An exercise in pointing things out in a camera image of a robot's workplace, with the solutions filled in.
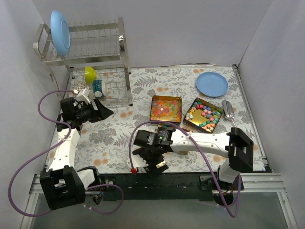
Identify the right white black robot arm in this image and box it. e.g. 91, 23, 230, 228
129, 127, 254, 190

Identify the blue plate in rack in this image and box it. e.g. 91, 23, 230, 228
51, 10, 71, 58

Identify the silver metal scoop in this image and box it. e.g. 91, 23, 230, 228
222, 100, 237, 128

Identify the floral table mat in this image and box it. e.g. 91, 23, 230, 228
75, 66, 264, 173

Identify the blue plate on table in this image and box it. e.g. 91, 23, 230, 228
196, 72, 228, 98

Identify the steel dish rack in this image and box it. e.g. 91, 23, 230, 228
33, 17, 133, 106

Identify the aluminium frame rail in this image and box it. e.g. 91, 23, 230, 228
30, 173, 286, 195

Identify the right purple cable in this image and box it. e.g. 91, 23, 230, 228
128, 121, 243, 218

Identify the tin of gummy candies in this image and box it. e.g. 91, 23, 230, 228
150, 95, 182, 125

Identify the tin of star candies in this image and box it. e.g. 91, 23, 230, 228
183, 97, 224, 134

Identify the purple cable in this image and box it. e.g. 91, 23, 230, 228
8, 89, 124, 217
128, 121, 243, 218

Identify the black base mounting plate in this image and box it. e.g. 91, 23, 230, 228
85, 172, 223, 205

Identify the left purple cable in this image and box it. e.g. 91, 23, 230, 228
8, 89, 124, 217

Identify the patterned beige cup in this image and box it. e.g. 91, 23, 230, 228
76, 82, 89, 92

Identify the yellow green bowl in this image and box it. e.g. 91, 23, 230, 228
84, 66, 97, 84

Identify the gold round lid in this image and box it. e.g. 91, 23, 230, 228
156, 161, 166, 168

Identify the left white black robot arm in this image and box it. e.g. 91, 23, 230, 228
40, 97, 114, 210

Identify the teal white cup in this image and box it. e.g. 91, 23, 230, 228
92, 79, 108, 98

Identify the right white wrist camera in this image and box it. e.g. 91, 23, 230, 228
132, 155, 148, 173

